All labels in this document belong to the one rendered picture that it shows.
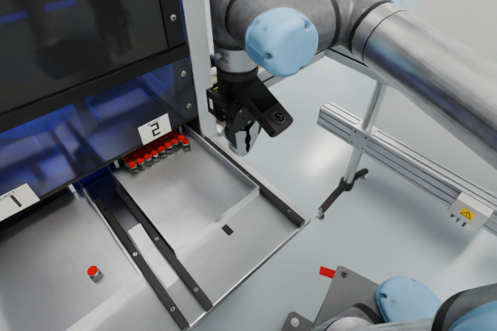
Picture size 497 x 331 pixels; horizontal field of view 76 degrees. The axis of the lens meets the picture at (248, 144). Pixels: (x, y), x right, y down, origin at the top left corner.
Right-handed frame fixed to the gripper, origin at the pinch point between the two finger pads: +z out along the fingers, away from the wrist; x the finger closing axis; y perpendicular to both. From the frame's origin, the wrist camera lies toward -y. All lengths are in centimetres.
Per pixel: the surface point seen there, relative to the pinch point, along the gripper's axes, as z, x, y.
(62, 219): 21, 36, 29
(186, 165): 21.3, 2.9, 23.0
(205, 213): 21.3, 8.5, 6.3
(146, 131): 6.9, 9.5, 27.4
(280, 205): 19.6, -6.6, -5.4
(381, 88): 30, -86, 11
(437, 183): 58, -84, -26
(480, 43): 24, -143, -4
